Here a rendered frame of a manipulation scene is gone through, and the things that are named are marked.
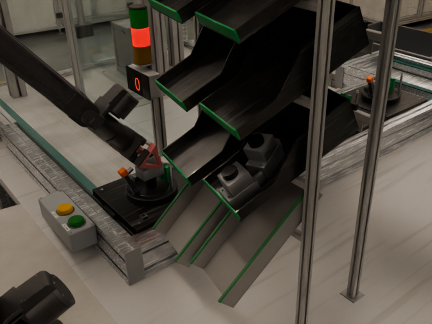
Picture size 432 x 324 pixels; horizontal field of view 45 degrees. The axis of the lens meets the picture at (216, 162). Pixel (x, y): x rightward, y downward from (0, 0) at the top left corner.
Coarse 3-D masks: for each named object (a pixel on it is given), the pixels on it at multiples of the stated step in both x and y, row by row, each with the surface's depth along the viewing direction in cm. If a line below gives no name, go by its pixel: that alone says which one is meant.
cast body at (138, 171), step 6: (150, 156) 133; (150, 162) 133; (156, 162) 134; (162, 162) 139; (138, 168) 135; (144, 168) 134; (150, 168) 134; (156, 168) 135; (162, 168) 136; (138, 174) 136; (144, 174) 133; (150, 174) 135; (156, 174) 136; (144, 180) 134
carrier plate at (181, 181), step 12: (120, 180) 146; (180, 180) 145; (96, 192) 141; (108, 192) 141; (120, 192) 140; (108, 204) 136; (120, 204) 135; (132, 204) 135; (168, 204) 135; (120, 216) 131; (132, 216) 131; (156, 216) 130; (132, 228) 127; (144, 228) 127
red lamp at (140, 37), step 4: (132, 28) 139; (144, 28) 139; (148, 28) 140; (132, 32) 139; (136, 32) 138; (140, 32) 138; (144, 32) 139; (148, 32) 140; (132, 36) 140; (136, 36) 139; (140, 36) 139; (144, 36) 139; (148, 36) 140; (132, 40) 141; (136, 40) 140; (140, 40) 139; (144, 40) 140; (148, 40) 141; (132, 44) 141; (136, 44) 140; (140, 44) 140; (144, 44) 140; (148, 44) 141
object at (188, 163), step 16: (192, 128) 112; (208, 128) 113; (176, 144) 111; (192, 144) 111; (208, 144) 109; (224, 144) 106; (240, 144) 103; (176, 160) 109; (192, 160) 107; (208, 160) 105; (224, 160) 103; (192, 176) 101
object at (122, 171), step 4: (120, 168) 132; (124, 168) 131; (128, 168) 133; (132, 168) 132; (120, 172) 130; (124, 172) 131; (128, 172) 132; (124, 176) 131; (128, 176) 132; (128, 180) 133; (128, 184) 134; (132, 184) 134; (132, 188) 135; (136, 188) 136
